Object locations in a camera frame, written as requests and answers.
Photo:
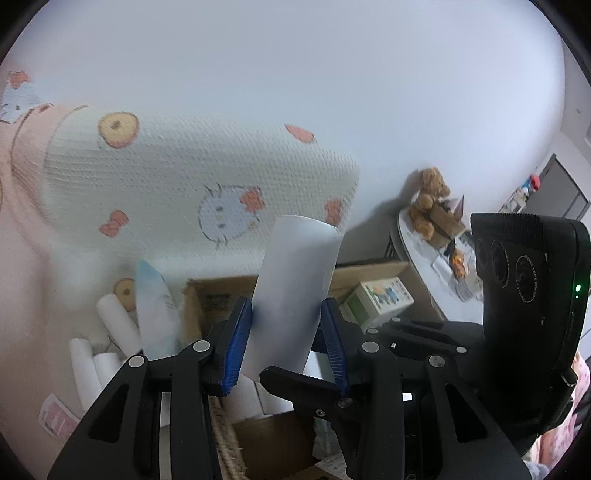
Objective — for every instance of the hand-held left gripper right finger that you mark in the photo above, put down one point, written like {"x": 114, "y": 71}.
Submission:
{"x": 334, "y": 341}

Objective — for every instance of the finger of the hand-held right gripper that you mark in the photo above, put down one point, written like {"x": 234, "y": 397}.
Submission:
{"x": 429, "y": 334}
{"x": 300, "y": 392}

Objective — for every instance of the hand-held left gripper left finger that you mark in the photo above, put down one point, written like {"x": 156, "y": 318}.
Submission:
{"x": 235, "y": 350}

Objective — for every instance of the brown cardboard box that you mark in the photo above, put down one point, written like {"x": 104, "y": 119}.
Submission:
{"x": 277, "y": 438}

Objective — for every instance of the white paper tube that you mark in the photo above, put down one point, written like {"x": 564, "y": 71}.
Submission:
{"x": 270, "y": 401}
{"x": 291, "y": 295}

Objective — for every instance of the pile of white paper rolls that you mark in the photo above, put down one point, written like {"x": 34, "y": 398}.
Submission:
{"x": 117, "y": 323}

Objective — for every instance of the green and white carton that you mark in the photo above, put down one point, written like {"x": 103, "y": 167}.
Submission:
{"x": 378, "y": 302}

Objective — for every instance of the white round table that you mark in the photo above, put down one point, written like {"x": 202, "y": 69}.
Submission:
{"x": 425, "y": 267}

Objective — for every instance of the small orange object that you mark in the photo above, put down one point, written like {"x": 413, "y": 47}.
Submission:
{"x": 457, "y": 263}

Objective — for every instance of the pale blue paper packet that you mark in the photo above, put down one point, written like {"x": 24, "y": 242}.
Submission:
{"x": 154, "y": 314}

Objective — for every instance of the small cardboard box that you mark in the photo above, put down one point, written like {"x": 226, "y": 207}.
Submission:
{"x": 448, "y": 221}

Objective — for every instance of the pink printed clothing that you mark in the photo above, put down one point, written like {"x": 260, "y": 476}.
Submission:
{"x": 570, "y": 443}

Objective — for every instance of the brown teddy bear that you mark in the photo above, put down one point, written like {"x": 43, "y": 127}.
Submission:
{"x": 427, "y": 196}

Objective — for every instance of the grey cabinet door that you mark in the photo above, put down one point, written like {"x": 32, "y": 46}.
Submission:
{"x": 561, "y": 189}

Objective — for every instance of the printed waffle blanket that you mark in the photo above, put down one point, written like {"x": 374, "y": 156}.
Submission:
{"x": 161, "y": 184}

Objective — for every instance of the pink printed card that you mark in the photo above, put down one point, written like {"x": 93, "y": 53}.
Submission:
{"x": 57, "y": 417}

